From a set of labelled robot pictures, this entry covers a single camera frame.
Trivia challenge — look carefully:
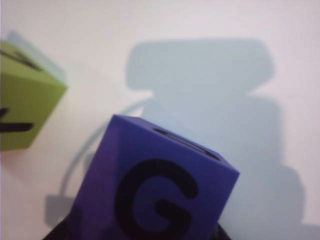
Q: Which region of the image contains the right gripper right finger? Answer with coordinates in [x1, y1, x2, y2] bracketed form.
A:
[212, 223, 232, 240]

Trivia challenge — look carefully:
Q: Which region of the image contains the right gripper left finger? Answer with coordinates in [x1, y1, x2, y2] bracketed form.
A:
[37, 214, 72, 240]

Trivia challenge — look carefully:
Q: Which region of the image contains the purple foam block letter G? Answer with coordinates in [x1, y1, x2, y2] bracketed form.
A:
[65, 114, 241, 240]

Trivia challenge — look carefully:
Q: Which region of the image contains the green foam block letter N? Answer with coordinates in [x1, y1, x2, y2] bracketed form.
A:
[0, 40, 69, 152]

